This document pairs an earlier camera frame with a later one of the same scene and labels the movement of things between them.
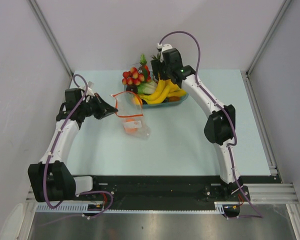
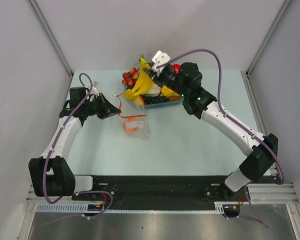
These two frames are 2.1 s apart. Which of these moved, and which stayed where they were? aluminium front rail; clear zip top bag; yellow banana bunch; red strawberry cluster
Moved: yellow banana bunch
Stayed: aluminium front rail; red strawberry cluster; clear zip top bag
